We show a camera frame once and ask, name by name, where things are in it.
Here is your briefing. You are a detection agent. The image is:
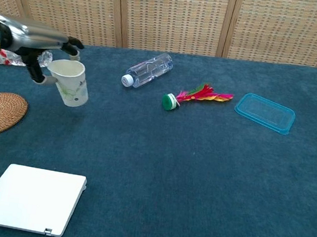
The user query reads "colourful feather shuttlecock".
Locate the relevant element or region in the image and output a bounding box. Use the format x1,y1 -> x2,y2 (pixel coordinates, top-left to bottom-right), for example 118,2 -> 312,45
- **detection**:
160,77 -> 236,119

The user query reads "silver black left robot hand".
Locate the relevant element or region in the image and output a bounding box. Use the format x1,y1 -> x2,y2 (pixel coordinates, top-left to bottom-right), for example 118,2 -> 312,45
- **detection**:
0,14 -> 88,90

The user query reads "clear bottle with purple label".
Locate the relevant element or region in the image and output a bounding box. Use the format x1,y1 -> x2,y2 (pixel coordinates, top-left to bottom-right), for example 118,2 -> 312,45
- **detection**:
120,48 -> 176,93

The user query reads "white paper cup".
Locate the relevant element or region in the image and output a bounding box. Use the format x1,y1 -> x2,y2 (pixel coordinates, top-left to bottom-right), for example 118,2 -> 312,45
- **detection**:
42,56 -> 94,110

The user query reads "blue felt table cover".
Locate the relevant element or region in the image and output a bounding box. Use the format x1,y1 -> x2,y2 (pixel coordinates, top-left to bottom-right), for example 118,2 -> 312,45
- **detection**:
0,28 -> 317,237

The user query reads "blue transparent plastic lid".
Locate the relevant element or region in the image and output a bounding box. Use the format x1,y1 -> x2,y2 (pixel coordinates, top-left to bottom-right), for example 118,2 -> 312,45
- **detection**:
231,91 -> 299,137

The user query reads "water bottle with red label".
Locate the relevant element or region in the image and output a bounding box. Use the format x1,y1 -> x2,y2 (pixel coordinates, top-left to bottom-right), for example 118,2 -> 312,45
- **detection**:
0,45 -> 55,72

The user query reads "white flat hinged case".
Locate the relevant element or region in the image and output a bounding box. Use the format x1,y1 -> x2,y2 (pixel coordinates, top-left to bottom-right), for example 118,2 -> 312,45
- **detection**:
0,161 -> 89,237

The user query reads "brown woven round coaster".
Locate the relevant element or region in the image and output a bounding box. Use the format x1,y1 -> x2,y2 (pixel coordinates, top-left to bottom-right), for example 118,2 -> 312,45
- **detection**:
0,92 -> 30,145

